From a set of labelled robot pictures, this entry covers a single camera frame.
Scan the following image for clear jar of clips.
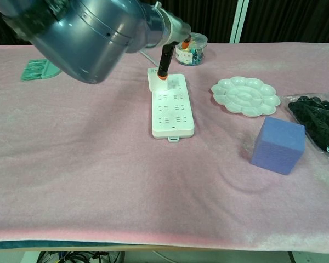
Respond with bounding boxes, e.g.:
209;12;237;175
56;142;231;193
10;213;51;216
175;32;208;66

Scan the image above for white flower paint palette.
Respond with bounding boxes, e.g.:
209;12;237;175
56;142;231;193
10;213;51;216
210;76;281;118

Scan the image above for pink fleece table cloth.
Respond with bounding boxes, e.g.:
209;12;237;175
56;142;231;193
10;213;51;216
0;42;329;251

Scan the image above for white power strip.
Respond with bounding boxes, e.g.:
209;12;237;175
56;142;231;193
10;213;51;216
150;73;196;144

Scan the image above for black floor cable bundle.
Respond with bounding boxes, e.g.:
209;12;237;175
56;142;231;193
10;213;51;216
37;250;124;263

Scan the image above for bagged black gloves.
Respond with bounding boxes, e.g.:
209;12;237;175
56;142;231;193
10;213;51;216
279;91;329;165

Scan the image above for teal brush and dustpan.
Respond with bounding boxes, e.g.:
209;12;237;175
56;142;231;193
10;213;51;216
20;59;63;82

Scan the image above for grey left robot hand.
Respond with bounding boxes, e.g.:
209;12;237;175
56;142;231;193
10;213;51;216
156;12;193;82

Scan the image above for purple foam cube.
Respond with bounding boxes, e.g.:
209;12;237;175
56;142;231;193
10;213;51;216
250;117;306;176

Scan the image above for white partition post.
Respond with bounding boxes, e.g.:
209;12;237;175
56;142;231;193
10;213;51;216
229;0;251;44

